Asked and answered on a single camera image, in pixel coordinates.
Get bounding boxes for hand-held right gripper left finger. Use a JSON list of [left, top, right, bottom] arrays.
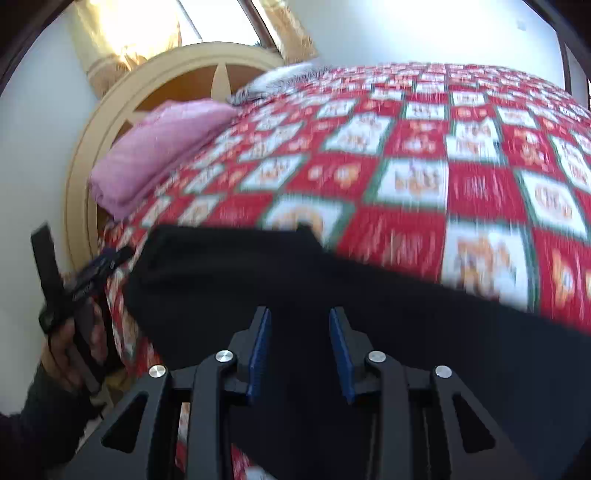
[[69, 306, 273, 480]]

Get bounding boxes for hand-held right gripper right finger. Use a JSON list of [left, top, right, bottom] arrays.
[[328, 306, 536, 480]]

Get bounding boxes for cream and brown headboard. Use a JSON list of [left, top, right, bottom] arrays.
[[62, 41, 287, 268]]

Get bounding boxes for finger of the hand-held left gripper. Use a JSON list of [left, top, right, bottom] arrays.
[[85, 247, 134, 282]]

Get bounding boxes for red checked printed bedspread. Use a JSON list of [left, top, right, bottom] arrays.
[[99, 62, 591, 480]]

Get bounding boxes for person's left hand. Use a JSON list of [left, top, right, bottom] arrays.
[[41, 304, 109, 393]]

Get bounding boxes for brown door frame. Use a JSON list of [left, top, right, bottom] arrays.
[[556, 28, 591, 107]]

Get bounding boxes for window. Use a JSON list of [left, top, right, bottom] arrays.
[[178, 0, 282, 49]]

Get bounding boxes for wide yellow curtain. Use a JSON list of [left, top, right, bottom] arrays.
[[69, 0, 185, 93]]

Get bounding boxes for narrow yellow curtain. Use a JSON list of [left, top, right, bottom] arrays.
[[259, 0, 319, 65]]

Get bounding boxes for folded pink blanket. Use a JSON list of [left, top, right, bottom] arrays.
[[88, 99, 238, 222]]

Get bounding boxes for striped pillow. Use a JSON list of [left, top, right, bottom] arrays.
[[231, 62, 331, 107]]

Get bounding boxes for black pants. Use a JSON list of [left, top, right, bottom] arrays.
[[124, 223, 591, 480]]

